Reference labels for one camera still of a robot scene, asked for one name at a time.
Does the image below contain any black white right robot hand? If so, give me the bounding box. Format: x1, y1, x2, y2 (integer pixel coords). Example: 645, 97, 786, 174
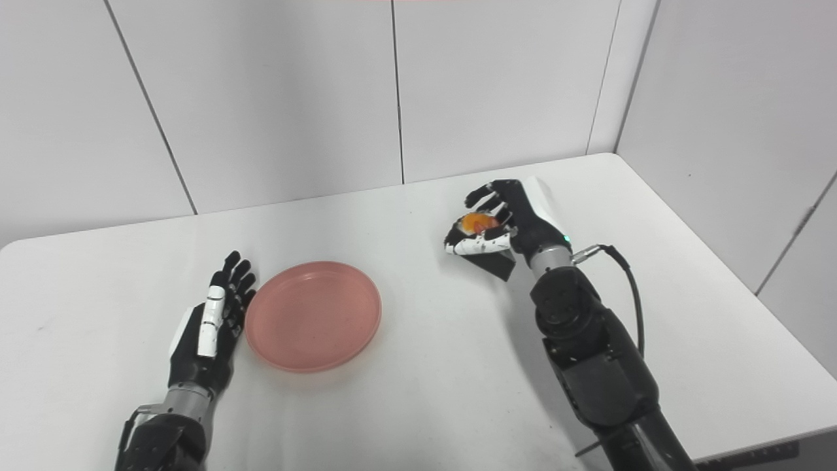
443, 178, 573, 258

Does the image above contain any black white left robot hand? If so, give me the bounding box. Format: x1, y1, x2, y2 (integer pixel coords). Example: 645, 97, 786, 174
167, 250, 258, 396

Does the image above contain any chocolate cake slice with fruit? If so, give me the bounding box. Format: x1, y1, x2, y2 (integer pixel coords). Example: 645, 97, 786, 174
451, 212, 519, 283

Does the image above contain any pink round plate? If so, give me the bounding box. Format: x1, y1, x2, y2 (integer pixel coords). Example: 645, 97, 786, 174
245, 260, 383, 374

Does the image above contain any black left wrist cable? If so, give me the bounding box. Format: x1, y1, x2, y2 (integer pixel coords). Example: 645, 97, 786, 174
120, 404, 161, 455

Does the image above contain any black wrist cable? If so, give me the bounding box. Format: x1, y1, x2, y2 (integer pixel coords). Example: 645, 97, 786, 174
120, 404, 161, 455
572, 243, 647, 359

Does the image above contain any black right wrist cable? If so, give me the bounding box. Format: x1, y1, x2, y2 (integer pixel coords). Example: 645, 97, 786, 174
572, 243, 647, 359

